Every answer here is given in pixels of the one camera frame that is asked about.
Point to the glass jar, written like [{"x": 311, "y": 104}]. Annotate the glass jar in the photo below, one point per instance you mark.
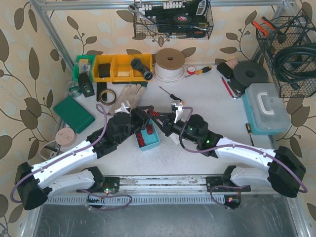
[{"x": 74, "y": 89}]

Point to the large red spring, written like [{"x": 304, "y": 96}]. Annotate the large red spring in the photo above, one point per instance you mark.
[{"x": 153, "y": 113}]

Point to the black orange screwdriver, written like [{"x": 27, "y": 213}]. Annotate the black orange screwdriver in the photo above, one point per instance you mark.
[{"x": 176, "y": 100}]

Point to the right wire basket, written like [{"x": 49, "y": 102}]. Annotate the right wire basket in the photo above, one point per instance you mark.
[{"x": 291, "y": 55}]

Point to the white peg base plate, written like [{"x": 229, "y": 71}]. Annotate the white peg base plate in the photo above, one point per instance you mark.
[{"x": 175, "y": 138}]

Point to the small yellow black screwdriver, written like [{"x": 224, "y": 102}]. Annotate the small yellow black screwdriver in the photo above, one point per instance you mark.
[{"x": 249, "y": 133}]

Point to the black measuring device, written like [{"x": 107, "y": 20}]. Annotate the black measuring device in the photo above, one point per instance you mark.
[{"x": 85, "y": 85}]

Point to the red spring in tray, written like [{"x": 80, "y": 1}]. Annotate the red spring in tray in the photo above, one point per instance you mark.
[
  {"x": 140, "y": 140},
  {"x": 149, "y": 129}
]

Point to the green parts bin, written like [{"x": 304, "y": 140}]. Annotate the green parts bin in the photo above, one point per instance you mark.
[{"x": 83, "y": 64}]

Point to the clear turquoise storage box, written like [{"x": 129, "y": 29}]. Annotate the clear turquoise storage box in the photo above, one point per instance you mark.
[{"x": 265, "y": 111}]

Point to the black pipe fitting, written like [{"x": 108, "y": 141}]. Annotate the black pipe fitting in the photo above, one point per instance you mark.
[{"x": 137, "y": 65}]

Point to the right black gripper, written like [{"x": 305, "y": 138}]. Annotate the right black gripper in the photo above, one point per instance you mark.
[{"x": 168, "y": 126}]

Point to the turquoise plastic tray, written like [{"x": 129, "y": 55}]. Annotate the turquoise plastic tray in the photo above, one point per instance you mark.
[{"x": 151, "y": 141}]

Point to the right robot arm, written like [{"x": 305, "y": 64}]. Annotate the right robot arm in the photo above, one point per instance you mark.
[{"x": 282, "y": 169}]

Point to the orange handled pliers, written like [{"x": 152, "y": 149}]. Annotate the orange handled pliers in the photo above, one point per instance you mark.
[{"x": 261, "y": 28}]

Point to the top wire basket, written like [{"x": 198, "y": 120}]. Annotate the top wire basket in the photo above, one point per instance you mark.
[{"x": 171, "y": 19}]

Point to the brown tape roll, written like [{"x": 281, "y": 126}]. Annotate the brown tape roll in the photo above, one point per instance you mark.
[{"x": 107, "y": 97}]

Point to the beige work glove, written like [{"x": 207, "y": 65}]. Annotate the beige work glove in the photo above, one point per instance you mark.
[{"x": 131, "y": 93}]

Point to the white cable spool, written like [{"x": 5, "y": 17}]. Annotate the white cable spool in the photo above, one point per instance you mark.
[{"x": 169, "y": 65}]

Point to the round beige power strip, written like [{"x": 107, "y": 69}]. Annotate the round beige power strip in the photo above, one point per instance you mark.
[{"x": 65, "y": 137}]

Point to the black foam block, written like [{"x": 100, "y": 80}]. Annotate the black foam block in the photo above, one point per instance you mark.
[{"x": 104, "y": 70}]

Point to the wire basket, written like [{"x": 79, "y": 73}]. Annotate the wire basket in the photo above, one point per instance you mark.
[
  {"x": 171, "y": 19},
  {"x": 291, "y": 55}
]

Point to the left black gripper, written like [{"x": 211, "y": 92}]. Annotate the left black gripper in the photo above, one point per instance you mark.
[{"x": 143, "y": 119}]

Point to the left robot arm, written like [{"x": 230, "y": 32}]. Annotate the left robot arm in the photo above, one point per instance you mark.
[{"x": 34, "y": 184}]

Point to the black sponge block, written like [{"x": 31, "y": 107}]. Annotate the black sponge block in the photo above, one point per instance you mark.
[{"x": 225, "y": 70}]

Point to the red tape roll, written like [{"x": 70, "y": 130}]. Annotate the red tape roll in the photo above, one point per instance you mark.
[{"x": 191, "y": 70}]

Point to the yellow parts bin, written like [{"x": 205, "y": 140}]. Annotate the yellow parts bin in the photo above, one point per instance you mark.
[{"x": 120, "y": 69}]

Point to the red handled hex key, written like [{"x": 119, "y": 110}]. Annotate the red handled hex key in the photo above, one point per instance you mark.
[{"x": 231, "y": 90}]

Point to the green sanding block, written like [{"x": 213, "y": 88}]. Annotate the green sanding block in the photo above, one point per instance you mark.
[{"x": 74, "y": 114}]

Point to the black cable spool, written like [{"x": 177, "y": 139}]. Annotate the black cable spool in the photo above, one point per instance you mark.
[{"x": 246, "y": 73}]

